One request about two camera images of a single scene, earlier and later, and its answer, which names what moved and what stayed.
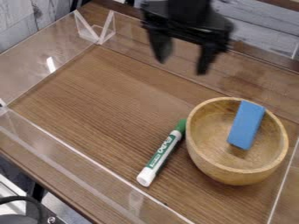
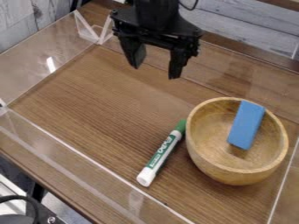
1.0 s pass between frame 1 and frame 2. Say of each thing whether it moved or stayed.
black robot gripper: moved
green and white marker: stayed
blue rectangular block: stayed
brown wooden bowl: stayed
